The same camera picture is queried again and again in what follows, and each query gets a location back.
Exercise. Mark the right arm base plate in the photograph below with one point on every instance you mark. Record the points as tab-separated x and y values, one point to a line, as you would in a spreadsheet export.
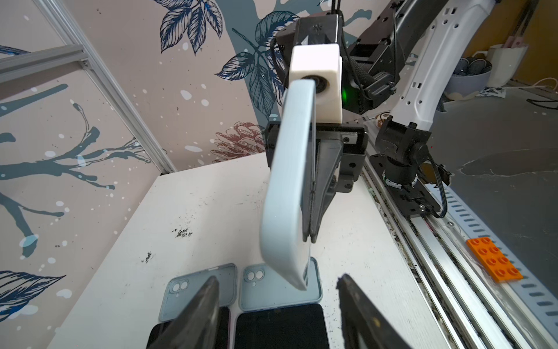
407	192

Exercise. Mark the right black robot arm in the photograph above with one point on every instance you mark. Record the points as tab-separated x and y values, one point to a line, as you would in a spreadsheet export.
370	72

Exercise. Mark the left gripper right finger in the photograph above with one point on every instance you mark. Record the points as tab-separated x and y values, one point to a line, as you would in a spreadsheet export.
362	324

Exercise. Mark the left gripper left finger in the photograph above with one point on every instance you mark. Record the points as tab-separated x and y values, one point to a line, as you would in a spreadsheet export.
196	326

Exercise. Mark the grey-blue phone case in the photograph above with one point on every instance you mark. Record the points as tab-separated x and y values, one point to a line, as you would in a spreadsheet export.
182	289

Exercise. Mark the orange toy brick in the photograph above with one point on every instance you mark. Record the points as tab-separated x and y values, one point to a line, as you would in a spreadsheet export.
498	266

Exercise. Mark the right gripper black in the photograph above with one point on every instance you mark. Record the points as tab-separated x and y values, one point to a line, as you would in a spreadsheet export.
350	152

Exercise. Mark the black phone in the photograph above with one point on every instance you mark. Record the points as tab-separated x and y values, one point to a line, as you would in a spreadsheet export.
281	232
222	336

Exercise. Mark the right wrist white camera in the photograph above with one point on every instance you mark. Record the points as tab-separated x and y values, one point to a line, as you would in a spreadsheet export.
321	63

